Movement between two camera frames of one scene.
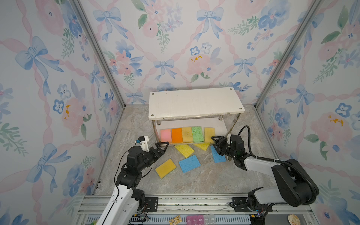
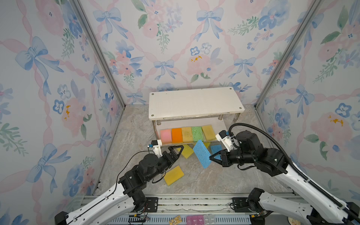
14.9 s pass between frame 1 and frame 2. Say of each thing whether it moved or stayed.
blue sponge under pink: stayed
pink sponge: stayed
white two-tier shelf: stayed
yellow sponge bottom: stayed
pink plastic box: stayed
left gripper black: moved
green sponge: stayed
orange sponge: stayed
